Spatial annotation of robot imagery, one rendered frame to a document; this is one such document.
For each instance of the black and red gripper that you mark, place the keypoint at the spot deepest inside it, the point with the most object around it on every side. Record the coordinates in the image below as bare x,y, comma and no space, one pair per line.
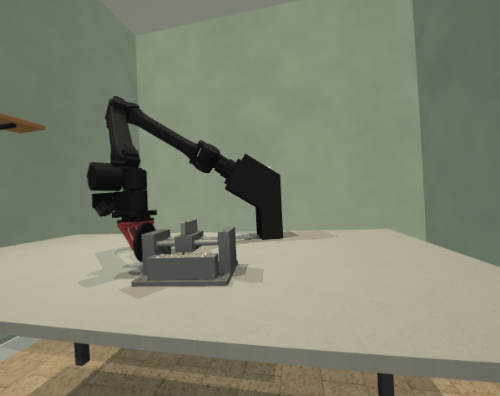
138,211

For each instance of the grey bench vise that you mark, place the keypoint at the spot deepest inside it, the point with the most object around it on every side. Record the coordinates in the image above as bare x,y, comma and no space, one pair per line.
162,269

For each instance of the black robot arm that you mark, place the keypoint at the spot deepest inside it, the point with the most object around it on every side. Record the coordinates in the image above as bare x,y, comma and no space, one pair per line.
110,178

